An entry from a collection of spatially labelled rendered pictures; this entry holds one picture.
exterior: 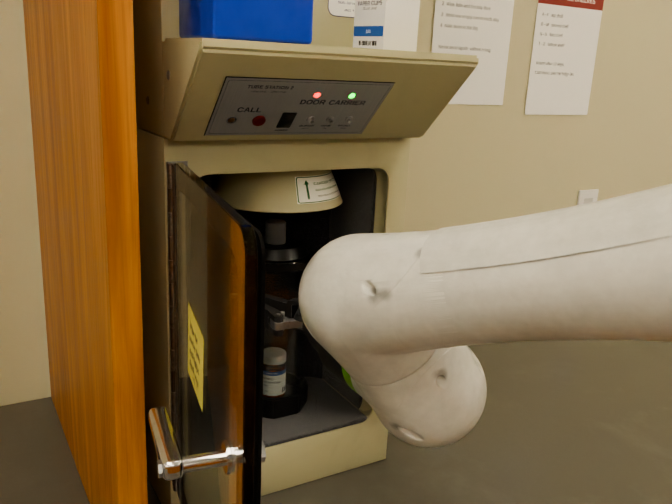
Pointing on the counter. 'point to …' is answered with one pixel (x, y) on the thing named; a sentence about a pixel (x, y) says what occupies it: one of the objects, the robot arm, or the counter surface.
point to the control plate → (291, 95)
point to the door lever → (168, 469)
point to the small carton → (386, 24)
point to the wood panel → (90, 235)
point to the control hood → (190, 88)
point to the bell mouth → (280, 191)
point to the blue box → (247, 20)
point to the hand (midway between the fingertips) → (275, 283)
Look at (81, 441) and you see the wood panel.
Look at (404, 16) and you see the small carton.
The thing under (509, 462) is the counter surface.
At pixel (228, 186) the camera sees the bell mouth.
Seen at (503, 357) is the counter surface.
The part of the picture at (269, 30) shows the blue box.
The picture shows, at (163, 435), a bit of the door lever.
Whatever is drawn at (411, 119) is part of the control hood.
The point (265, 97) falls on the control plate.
